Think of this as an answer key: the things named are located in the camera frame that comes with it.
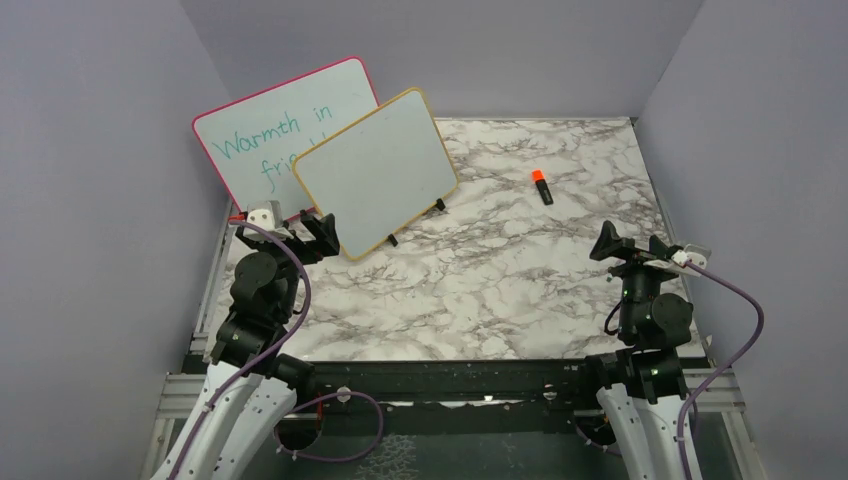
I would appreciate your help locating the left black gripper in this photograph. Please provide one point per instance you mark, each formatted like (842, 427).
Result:
(326, 229)

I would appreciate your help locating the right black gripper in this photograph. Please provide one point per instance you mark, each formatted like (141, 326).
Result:
(609, 243)

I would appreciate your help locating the yellow framed whiteboard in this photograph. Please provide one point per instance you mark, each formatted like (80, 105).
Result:
(380, 173)

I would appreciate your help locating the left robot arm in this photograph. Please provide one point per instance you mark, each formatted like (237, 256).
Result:
(250, 385)

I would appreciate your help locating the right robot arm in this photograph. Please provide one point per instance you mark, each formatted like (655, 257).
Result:
(641, 388)

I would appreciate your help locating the pink framed whiteboard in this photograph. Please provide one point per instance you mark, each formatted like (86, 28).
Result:
(253, 142)

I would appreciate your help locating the orange black highlighter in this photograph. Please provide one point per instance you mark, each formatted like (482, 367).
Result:
(540, 182)

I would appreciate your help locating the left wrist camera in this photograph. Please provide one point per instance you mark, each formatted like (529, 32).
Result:
(267, 215)

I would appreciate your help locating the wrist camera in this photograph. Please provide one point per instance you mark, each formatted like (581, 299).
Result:
(267, 215)
(696, 255)

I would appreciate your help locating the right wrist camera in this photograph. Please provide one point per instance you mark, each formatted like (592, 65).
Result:
(696, 255)

